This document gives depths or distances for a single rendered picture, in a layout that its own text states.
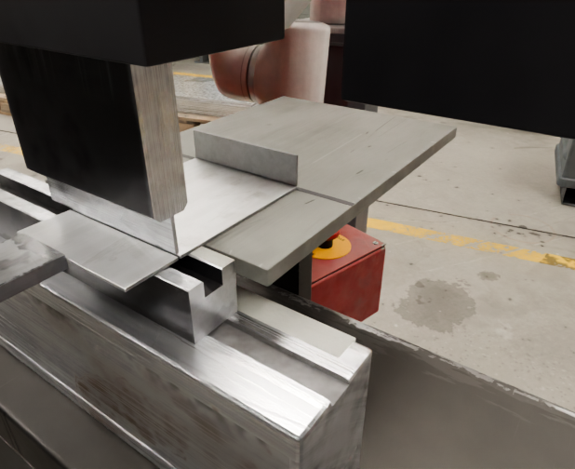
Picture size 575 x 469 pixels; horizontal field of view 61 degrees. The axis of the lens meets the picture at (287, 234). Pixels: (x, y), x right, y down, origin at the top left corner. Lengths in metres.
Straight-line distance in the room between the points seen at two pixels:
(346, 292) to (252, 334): 0.43
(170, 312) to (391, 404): 0.17
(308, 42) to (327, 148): 0.28
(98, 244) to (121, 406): 0.10
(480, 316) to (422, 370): 1.54
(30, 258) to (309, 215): 0.14
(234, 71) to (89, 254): 0.46
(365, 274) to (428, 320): 1.16
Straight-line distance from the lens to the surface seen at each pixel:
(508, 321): 1.92
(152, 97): 0.20
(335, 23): 1.01
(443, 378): 0.36
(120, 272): 0.23
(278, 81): 0.64
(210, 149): 0.33
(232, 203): 0.28
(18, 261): 0.25
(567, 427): 0.36
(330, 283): 0.62
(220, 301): 0.23
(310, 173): 0.32
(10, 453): 0.42
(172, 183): 0.22
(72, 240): 0.26
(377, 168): 0.33
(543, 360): 1.80
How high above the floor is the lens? 1.12
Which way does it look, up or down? 30 degrees down
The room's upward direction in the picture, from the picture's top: straight up
